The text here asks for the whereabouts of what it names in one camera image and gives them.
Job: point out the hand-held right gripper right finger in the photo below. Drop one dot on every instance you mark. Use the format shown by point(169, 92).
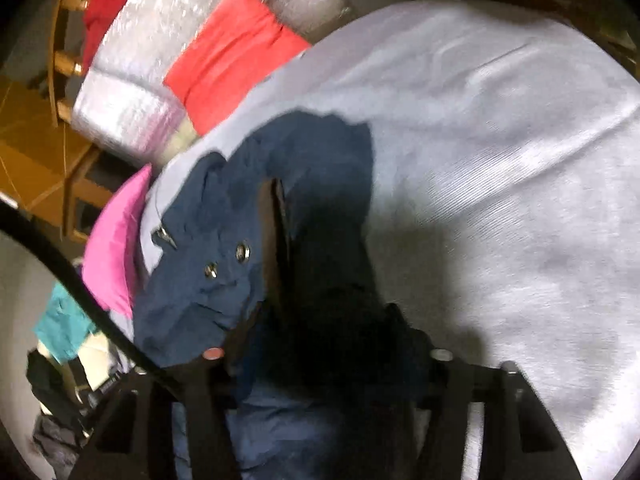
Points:
point(425, 360)

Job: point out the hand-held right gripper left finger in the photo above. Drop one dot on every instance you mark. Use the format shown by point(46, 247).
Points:
point(200, 395)

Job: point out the navy quilted jacket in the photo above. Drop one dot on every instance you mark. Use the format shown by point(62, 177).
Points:
point(310, 155)

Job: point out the black quilted jacket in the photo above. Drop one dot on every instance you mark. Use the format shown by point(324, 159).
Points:
point(57, 435)

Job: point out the black garment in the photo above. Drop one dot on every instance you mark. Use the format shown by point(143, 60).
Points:
point(50, 380)

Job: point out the teal shirt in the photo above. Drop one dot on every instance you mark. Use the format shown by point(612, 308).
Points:
point(60, 325)

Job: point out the pink pillow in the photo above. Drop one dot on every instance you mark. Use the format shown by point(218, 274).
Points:
point(115, 240)

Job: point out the grey bed sheet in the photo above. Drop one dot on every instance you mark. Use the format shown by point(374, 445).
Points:
point(500, 185)

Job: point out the wooden glass cabinet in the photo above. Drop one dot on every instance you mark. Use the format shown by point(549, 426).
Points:
point(70, 195)

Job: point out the red pillow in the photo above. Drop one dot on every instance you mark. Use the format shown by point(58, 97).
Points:
point(230, 60)

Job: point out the silver foil insulation mat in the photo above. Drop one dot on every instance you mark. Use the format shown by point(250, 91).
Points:
point(135, 60)

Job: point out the wooden stair railing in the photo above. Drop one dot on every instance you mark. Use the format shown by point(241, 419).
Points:
point(67, 64)

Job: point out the red garment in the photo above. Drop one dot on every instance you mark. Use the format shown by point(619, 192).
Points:
point(107, 5)

